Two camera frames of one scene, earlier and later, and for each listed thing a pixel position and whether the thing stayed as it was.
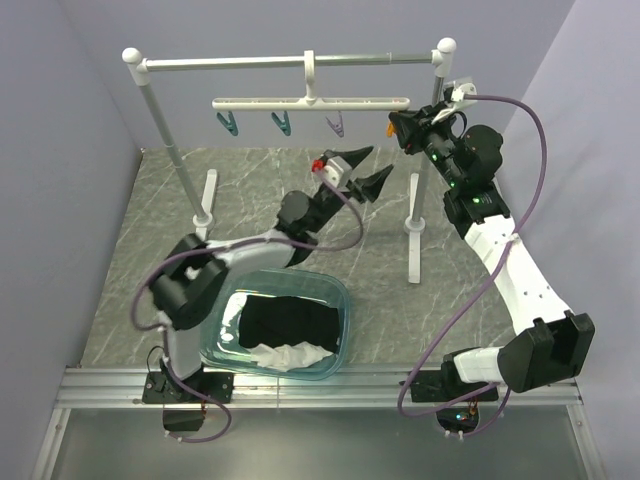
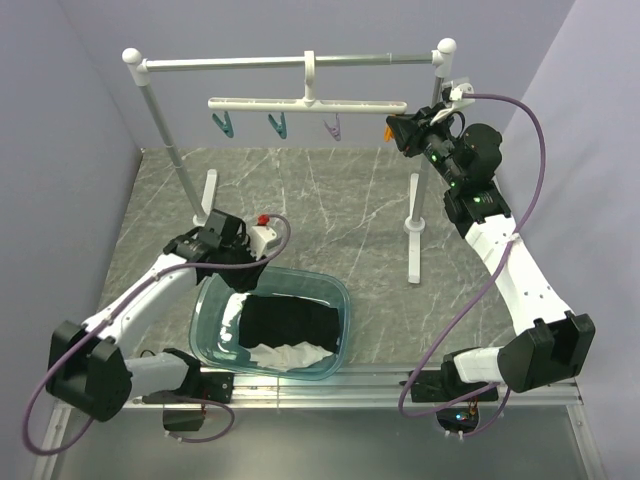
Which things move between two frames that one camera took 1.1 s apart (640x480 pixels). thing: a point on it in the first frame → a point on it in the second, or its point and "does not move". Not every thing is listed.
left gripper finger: (370, 186) → (241, 280)
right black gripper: (412, 128) does not move
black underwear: (267, 319) does not move
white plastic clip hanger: (257, 104) does not move
